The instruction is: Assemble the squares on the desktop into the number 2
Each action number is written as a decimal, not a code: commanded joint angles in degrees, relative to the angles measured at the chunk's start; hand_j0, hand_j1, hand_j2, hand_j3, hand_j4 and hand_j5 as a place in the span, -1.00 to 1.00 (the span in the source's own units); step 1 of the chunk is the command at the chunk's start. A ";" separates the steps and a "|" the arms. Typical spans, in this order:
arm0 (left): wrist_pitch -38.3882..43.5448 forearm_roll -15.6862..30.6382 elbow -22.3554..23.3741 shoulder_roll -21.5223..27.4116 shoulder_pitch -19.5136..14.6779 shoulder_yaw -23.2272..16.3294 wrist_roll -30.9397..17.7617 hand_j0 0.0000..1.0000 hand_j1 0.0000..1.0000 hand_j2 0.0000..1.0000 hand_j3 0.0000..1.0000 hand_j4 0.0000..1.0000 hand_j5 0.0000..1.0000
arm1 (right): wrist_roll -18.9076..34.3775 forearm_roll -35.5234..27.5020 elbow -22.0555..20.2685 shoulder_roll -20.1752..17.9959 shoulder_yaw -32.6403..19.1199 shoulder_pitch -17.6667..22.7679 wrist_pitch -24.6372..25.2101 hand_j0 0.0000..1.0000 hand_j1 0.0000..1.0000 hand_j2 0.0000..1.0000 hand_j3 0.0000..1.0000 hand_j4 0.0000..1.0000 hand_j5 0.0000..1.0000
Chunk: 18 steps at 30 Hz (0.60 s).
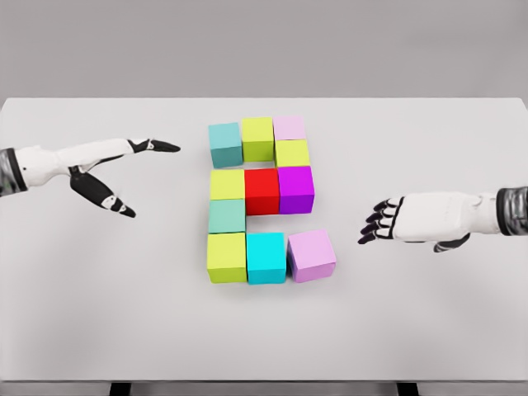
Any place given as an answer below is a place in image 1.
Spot lilac pink block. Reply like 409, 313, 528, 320
286, 228, 337, 285

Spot light pink block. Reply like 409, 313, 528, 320
272, 115, 308, 143

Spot mint green block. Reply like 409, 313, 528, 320
207, 198, 248, 236

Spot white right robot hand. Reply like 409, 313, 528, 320
357, 192, 476, 254

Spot cyan block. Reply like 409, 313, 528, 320
245, 231, 288, 286

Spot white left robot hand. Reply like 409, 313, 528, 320
55, 138, 182, 219

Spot red block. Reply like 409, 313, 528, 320
243, 167, 281, 216

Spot purple block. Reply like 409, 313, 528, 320
277, 165, 316, 215

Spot yellow-green block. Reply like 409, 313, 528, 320
274, 139, 311, 170
205, 232, 249, 285
209, 168, 248, 202
241, 116, 276, 163

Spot teal block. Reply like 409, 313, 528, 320
207, 121, 244, 170

